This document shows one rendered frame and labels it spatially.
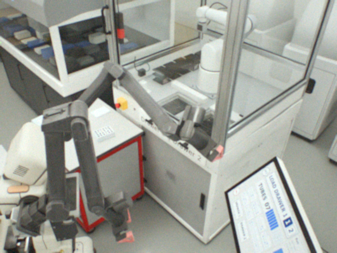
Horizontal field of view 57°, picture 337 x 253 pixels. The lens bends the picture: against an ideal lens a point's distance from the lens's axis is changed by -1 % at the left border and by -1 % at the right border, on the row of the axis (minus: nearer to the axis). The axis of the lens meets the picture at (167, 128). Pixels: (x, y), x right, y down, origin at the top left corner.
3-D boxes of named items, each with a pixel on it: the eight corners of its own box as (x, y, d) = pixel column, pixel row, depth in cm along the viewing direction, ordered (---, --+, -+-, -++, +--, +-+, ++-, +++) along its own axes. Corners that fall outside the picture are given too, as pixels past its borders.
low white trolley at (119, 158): (88, 241, 234) (69, 170, 187) (49, 194, 270) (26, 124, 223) (146, 200, 266) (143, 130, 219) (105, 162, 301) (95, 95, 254)
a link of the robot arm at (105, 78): (122, 64, 142) (108, 52, 134) (137, 79, 134) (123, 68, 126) (59, 135, 147) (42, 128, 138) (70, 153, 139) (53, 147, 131)
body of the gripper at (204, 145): (200, 129, 117) (190, 122, 111) (218, 144, 110) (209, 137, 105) (189, 142, 117) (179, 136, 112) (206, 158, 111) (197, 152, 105)
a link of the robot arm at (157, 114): (123, 83, 138) (108, 72, 129) (132, 74, 137) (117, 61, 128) (177, 146, 113) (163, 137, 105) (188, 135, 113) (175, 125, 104)
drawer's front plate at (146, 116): (167, 140, 201) (167, 127, 195) (139, 121, 218) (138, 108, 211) (169, 139, 202) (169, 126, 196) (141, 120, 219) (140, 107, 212)
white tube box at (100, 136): (98, 142, 208) (97, 137, 206) (93, 135, 214) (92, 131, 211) (115, 136, 214) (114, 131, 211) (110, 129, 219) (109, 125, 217)
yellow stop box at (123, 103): (122, 111, 223) (121, 103, 219) (116, 107, 227) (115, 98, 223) (128, 108, 226) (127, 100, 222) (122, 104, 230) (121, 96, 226)
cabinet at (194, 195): (206, 251, 229) (218, 176, 179) (122, 175, 287) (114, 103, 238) (275, 185, 280) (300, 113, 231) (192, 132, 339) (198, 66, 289)
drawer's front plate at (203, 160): (203, 166, 184) (205, 152, 177) (170, 142, 200) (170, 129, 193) (205, 164, 184) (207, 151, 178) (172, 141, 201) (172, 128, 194)
